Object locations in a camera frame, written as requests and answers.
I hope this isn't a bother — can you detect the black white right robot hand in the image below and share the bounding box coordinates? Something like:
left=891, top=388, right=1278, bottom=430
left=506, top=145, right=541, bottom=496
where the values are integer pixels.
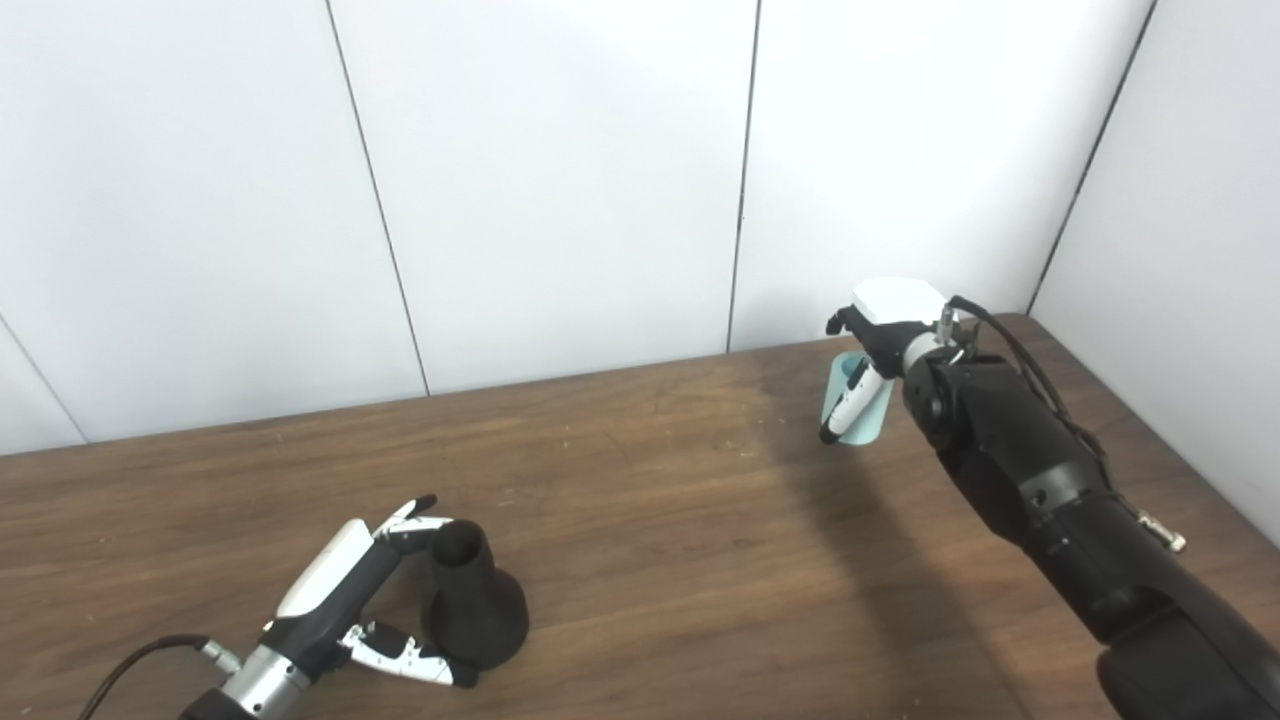
left=819, top=277, right=951, bottom=445

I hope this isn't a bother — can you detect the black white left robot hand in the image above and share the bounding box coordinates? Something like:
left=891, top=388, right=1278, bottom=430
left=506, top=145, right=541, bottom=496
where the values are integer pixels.
left=260, top=494, right=479, bottom=689

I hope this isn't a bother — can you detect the light-blue hose piece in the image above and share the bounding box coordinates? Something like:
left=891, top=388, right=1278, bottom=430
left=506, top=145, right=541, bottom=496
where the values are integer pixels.
left=820, top=350, right=894, bottom=447

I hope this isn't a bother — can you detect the black flared nozzle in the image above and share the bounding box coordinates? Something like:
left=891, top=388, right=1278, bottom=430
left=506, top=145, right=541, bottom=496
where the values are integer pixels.
left=420, top=520, right=530, bottom=673

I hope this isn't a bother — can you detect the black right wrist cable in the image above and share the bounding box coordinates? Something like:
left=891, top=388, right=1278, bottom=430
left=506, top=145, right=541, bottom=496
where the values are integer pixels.
left=935, top=295, right=1188, bottom=553

